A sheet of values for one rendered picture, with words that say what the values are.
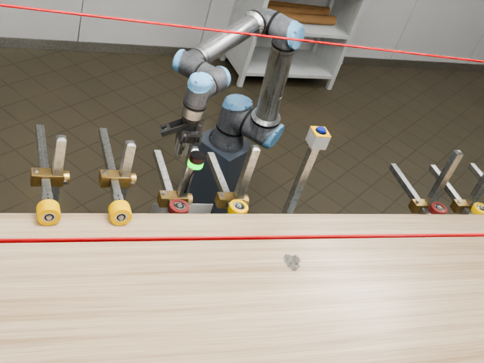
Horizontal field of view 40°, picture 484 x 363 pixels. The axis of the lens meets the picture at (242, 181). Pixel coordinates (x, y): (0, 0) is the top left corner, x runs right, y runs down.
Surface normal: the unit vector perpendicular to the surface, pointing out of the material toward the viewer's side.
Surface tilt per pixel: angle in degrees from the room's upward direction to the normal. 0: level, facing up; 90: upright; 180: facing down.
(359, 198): 0
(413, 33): 90
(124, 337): 0
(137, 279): 0
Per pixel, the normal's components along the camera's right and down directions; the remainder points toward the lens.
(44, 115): 0.26, -0.76
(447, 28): 0.36, 0.65
